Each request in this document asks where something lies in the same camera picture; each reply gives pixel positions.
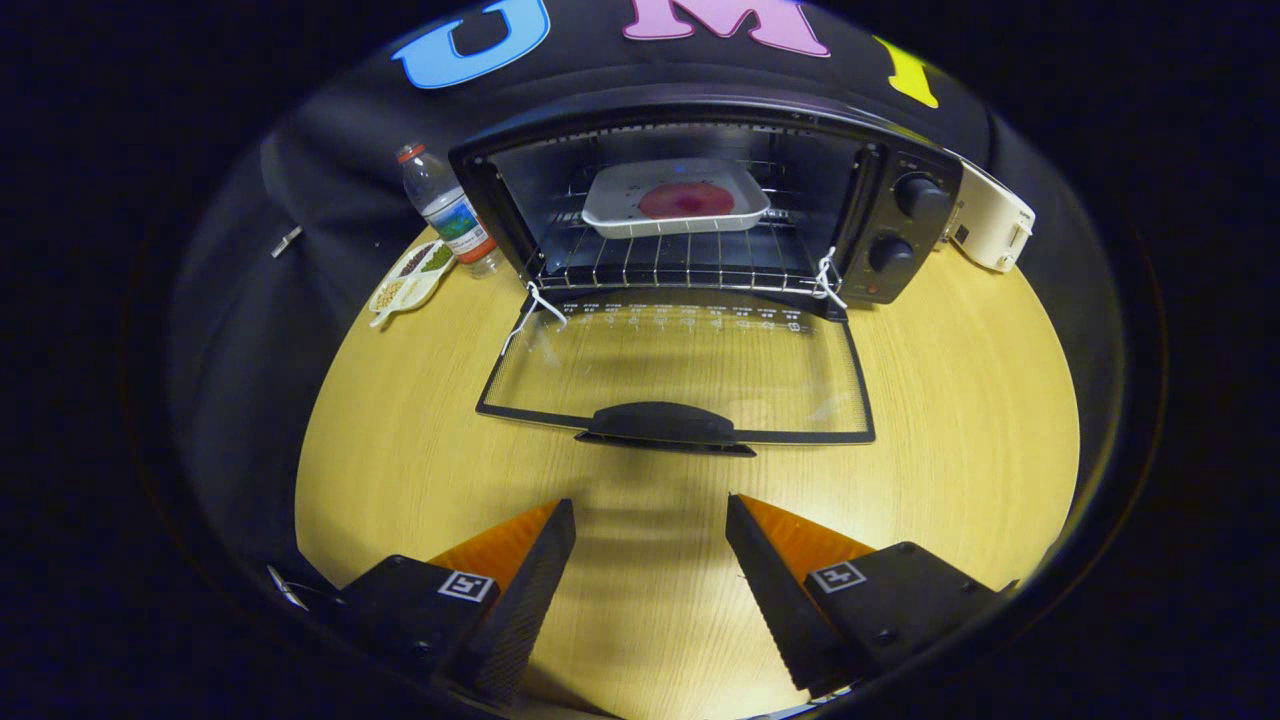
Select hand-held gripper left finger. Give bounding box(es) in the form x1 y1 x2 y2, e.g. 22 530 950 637
335 498 578 706

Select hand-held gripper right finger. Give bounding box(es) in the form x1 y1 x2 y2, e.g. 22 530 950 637
725 493 1006 698

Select black toaster oven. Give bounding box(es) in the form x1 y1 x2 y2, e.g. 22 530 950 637
448 95 965 458

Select pink meat slice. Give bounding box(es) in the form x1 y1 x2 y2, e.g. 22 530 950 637
638 182 737 221

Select white square plate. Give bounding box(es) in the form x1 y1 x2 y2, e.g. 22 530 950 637
581 158 772 240

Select metal oven rack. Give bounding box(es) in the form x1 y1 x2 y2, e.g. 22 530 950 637
527 160 841 297

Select white toaster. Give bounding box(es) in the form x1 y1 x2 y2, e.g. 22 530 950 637
945 155 1037 274

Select sectioned dish with beans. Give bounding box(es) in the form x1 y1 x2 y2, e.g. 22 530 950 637
368 238 457 329

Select clear plastic water bottle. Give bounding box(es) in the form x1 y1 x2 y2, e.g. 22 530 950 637
396 142 504 278

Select thin grey cable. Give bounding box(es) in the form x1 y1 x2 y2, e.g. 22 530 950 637
266 564 311 612

